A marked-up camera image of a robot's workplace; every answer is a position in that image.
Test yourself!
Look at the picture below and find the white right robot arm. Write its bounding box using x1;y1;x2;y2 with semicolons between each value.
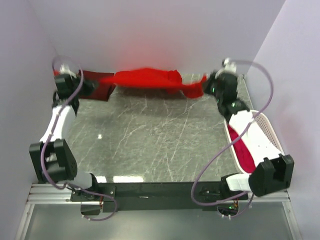
203;72;295;200

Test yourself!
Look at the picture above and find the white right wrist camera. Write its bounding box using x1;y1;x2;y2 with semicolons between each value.
217;58;237;74

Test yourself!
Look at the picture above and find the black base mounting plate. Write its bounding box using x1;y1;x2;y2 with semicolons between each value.
70;181;249;213

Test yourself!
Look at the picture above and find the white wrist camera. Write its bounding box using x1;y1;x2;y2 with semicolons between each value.
53;64;77;78
217;58;237;74

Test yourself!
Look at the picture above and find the white perforated laundry basket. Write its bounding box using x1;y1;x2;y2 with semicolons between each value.
224;110;284;167

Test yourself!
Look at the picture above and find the bright red t shirt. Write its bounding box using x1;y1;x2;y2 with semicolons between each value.
99;67;207;99

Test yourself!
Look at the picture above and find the dark red t shirt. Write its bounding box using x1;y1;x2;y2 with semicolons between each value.
78;70;116;102

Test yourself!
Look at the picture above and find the pink garment in basket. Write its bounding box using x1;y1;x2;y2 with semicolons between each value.
230;139;256;174

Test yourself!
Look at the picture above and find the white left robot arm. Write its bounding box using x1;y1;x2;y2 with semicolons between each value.
29;70;100;201

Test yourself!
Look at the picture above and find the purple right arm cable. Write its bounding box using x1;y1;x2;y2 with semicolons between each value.
190;59;275;218

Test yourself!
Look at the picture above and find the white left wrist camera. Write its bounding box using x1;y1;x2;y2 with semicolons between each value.
53;64;77;78

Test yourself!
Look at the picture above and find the aluminium frame rail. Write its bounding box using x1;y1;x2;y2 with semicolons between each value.
15;184;302;240

